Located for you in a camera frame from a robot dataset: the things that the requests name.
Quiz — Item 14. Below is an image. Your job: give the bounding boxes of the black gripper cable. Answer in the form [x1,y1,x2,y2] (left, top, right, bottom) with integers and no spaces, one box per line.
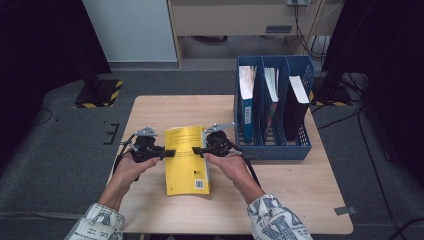
[229,143,262,188]
[112,134,138,183]

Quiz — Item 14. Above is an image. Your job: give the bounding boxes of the black tape marks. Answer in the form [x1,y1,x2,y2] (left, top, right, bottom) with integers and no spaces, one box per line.
[103,123,120,146]

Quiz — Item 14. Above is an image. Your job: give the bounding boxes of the beige wooden desk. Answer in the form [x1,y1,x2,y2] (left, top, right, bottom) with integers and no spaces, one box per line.
[166,0,344,69]

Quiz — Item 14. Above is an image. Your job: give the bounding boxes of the black book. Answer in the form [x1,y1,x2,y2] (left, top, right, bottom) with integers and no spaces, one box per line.
[284,75,311,143]

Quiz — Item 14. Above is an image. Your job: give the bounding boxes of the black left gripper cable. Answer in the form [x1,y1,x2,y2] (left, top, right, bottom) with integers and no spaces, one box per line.
[112,134,138,183]

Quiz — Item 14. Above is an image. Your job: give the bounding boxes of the person's right hand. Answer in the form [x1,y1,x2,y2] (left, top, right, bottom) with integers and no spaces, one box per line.
[203,150,257,198]

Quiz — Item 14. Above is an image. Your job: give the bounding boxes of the blue book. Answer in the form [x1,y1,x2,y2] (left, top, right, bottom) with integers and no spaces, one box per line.
[238,65,258,145]

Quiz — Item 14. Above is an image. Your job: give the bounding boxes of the bundle of hanging cables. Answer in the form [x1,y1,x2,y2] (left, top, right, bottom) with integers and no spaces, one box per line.
[292,0,344,63]

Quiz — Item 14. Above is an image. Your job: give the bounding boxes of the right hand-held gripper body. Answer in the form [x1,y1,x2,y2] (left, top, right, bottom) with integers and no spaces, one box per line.
[203,122,236,158]

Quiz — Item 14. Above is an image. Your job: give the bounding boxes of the person's left hand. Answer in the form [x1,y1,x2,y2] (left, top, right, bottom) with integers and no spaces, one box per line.
[111,151,162,201]

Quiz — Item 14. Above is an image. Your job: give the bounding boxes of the grey tape strip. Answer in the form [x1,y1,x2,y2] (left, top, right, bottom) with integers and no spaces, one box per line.
[334,206,358,216]

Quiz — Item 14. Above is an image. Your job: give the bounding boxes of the yellow book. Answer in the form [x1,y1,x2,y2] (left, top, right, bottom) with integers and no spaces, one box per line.
[164,124,212,197]

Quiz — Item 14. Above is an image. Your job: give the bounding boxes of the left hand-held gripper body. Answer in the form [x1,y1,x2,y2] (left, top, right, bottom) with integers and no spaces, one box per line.
[128,125,162,164]

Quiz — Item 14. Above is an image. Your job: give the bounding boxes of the white panel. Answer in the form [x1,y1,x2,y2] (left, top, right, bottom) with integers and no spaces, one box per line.
[81,0,178,63]

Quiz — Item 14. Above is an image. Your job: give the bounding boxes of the black floor cable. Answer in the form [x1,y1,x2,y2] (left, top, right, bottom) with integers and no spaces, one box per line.
[32,108,54,127]
[388,218,424,240]
[316,108,363,131]
[357,108,399,233]

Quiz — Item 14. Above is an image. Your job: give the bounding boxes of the blue plastic file rack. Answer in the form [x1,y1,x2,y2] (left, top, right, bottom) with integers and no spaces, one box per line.
[233,54,315,161]

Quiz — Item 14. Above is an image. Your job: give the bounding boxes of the black curtain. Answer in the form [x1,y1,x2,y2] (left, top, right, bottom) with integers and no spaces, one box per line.
[321,0,424,188]
[0,0,113,168]

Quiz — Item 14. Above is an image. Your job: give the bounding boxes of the teal illustrated book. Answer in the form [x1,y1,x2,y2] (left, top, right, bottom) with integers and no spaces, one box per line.
[263,67,281,143]

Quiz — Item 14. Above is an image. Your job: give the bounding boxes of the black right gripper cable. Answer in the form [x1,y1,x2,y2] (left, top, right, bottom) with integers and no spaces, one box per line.
[229,143,262,188]

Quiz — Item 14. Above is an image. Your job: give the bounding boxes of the grey label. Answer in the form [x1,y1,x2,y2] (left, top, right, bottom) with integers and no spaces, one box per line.
[265,24,293,34]

